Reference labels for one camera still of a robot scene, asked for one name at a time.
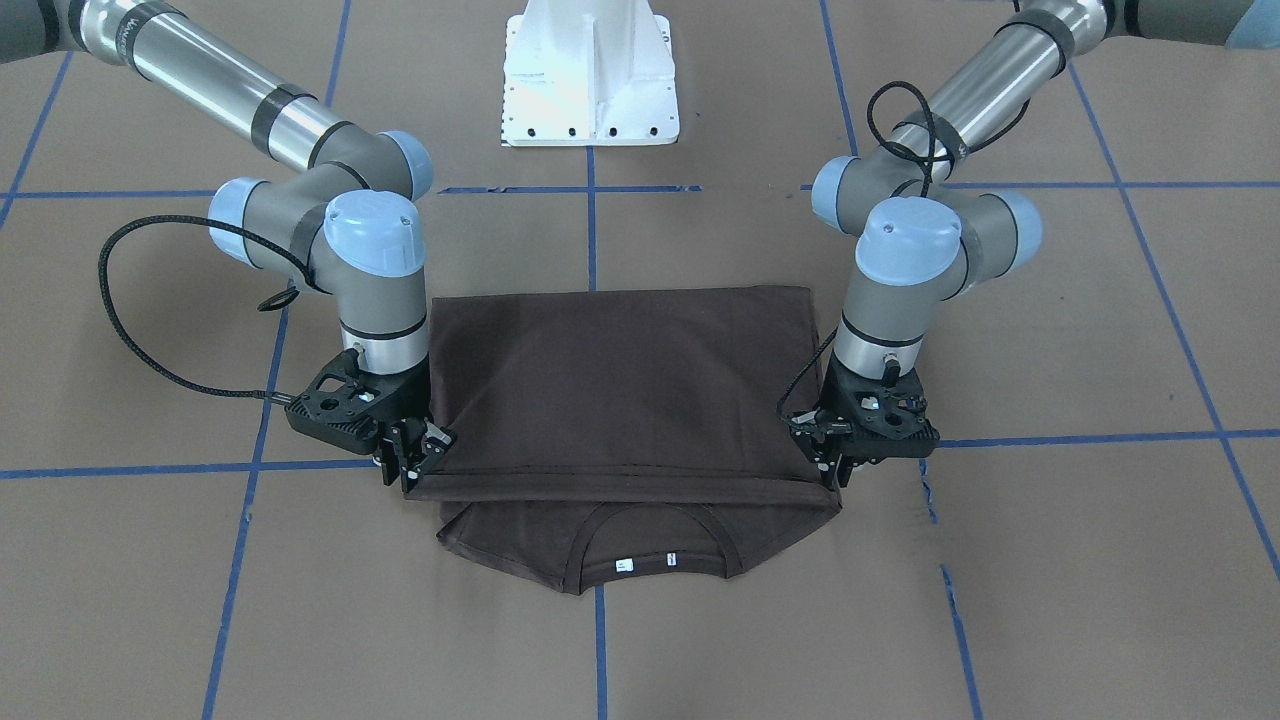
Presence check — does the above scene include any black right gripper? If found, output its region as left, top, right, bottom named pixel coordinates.
left=285, top=350, right=457, bottom=493

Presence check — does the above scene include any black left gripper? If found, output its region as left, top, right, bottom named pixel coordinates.
left=787, top=360, right=940, bottom=491

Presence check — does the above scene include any brown t-shirt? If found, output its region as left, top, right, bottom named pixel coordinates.
left=410, top=286, right=842, bottom=594

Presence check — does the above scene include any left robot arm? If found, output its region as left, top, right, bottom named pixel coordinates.
left=785, top=1, right=1277, bottom=489

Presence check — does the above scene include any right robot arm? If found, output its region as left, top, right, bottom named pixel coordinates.
left=3, top=1, right=454, bottom=493

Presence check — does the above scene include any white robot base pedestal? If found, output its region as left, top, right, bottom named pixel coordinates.
left=500, top=1, right=681, bottom=147

